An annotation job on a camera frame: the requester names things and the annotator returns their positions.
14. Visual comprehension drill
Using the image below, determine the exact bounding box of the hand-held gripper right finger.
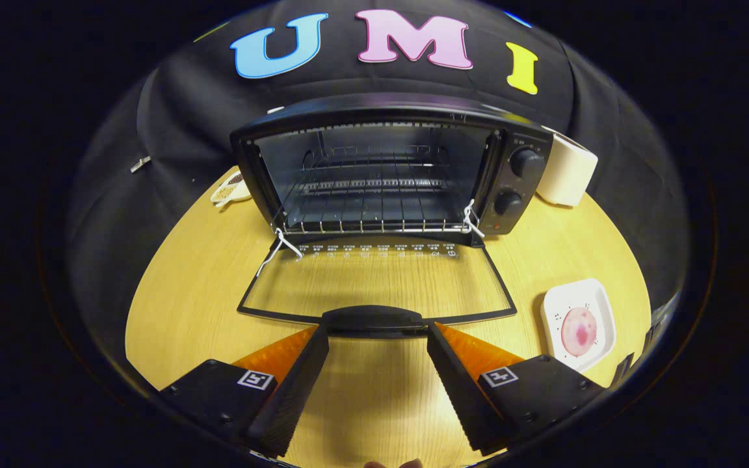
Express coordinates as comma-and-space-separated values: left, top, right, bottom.
427, 322, 606, 456

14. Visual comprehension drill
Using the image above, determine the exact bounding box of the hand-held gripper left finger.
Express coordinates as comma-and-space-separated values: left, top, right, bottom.
160, 325, 330, 458

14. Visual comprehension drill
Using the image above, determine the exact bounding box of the pink ham slice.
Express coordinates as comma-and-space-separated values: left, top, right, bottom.
561, 307, 598, 357

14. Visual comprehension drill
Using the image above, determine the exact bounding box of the white square plate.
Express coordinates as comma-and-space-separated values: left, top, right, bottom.
540, 278, 617, 372

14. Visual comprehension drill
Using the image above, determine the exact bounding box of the black toaster oven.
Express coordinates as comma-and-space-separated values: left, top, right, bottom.
230, 93, 554, 339

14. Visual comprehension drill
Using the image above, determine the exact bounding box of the white toaster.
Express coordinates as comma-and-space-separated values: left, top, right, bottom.
536, 130, 599, 207

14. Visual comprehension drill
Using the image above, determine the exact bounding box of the white dish of beans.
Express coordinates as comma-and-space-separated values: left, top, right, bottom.
211, 170, 252, 207

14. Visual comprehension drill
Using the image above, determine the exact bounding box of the black backdrop cloth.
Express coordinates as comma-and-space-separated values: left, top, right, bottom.
66, 0, 687, 391

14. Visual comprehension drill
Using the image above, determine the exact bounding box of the white string tie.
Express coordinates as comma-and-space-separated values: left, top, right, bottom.
462, 200, 486, 238
256, 227, 304, 277

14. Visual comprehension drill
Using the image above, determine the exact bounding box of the wire oven rack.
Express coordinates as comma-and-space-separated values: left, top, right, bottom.
282, 146, 473, 233

